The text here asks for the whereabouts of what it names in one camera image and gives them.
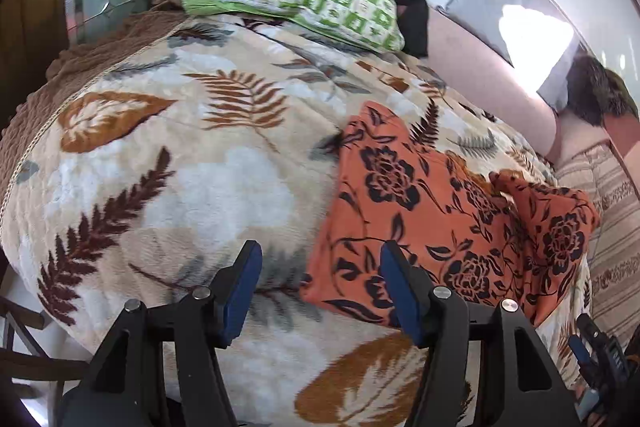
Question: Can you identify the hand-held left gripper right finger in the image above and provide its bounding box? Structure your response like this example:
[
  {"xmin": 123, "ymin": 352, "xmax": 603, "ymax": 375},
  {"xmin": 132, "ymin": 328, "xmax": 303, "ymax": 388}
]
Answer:
[{"xmin": 380, "ymin": 240, "xmax": 581, "ymax": 427}]

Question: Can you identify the dark wooden chair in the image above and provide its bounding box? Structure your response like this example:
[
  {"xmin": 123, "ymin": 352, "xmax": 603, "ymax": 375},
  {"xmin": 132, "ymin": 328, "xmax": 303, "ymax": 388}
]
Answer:
[{"xmin": 0, "ymin": 252, "xmax": 92, "ymax": 413}]

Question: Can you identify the pink bed sheet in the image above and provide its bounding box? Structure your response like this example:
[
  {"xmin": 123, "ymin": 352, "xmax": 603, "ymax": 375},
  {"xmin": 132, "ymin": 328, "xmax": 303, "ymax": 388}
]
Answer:
[{"xmin": 400, "ymin": 6, "xmax": 628, "ymax": 168}]

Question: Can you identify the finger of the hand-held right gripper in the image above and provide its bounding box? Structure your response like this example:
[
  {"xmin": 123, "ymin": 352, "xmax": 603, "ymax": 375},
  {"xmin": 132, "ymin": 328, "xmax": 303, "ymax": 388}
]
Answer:
[{"xmin": 567, "ymin": 314, "xmax": 626, "ymax": 390}]

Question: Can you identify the orange floral garment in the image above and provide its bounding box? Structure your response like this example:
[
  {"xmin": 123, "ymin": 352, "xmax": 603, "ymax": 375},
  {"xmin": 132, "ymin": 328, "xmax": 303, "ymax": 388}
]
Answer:
[{"xmin": 300, "ymin": 101, "xmax": 602, "ymax": 329}]

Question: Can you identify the beige leaf print blanket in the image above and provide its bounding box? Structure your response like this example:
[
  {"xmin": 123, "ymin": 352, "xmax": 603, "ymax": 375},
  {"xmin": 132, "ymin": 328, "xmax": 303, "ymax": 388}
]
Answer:
[{"xmin": 0, "ymin": 14, "xmax": 595, "ymax": 427}]

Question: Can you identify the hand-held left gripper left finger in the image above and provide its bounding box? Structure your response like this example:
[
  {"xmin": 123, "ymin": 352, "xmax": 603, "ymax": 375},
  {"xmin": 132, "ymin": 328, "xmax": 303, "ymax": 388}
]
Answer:
[{"xmin": 59, "ymin": 240, "xmax": 264, "ymax": 427}]

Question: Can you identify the brown furry cloth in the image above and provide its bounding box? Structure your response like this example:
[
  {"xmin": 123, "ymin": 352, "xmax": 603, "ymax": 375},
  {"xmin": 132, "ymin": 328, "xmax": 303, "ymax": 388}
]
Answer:
[{"xmin": 566, "ymin": 55, "xmax": 640, "ymax": 134}]

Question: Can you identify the brown knitted blanket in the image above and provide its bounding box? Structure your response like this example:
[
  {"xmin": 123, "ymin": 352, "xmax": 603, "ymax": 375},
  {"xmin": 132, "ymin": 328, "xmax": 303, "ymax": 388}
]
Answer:
[{"xmin": 0, "ymin": 0, "xmax": 190, "ymax": 208}]

